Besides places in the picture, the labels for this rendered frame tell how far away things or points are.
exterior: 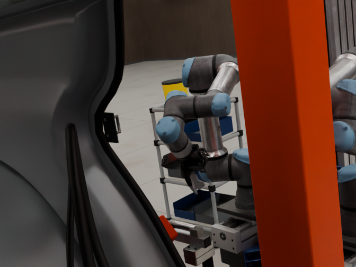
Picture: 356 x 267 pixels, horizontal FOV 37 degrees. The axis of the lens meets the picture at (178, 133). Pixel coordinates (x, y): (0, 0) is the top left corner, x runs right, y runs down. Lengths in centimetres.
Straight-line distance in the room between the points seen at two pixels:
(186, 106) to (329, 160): 55
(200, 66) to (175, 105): 37
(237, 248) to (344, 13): 98
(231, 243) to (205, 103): 69
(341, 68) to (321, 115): 41
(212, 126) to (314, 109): 90
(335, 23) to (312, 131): 77
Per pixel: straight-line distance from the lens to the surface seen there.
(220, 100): 168
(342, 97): 146
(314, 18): 130
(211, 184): 359
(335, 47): 200
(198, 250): 162
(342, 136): 141
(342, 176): 188
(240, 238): 215
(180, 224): 166
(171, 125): 165
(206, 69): 205
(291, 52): 122
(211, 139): 215
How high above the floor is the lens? 165
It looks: 13 degrees down
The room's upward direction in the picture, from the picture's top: 8 degrees counter-clockwise
